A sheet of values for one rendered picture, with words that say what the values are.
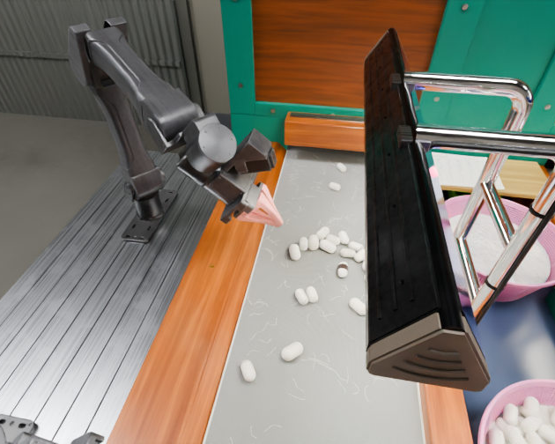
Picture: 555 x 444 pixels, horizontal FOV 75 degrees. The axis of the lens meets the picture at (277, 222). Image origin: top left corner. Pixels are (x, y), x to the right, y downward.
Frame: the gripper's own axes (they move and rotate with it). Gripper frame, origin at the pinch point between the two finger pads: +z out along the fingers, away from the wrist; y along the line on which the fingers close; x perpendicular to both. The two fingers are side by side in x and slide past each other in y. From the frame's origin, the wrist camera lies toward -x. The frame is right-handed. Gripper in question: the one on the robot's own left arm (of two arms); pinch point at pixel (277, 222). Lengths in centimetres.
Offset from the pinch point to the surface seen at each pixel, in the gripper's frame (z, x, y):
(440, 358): -2.1, -27.8, -34.7
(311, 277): 12.8, 4.2, -2.2
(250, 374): 6.2, 7.4, -23.9
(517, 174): 46, -29, 35
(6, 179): -84, 185, 101
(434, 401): 25.9, -10.4, -23.5
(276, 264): 7.3, 8.9, -0.3
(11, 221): -62, 165, 68
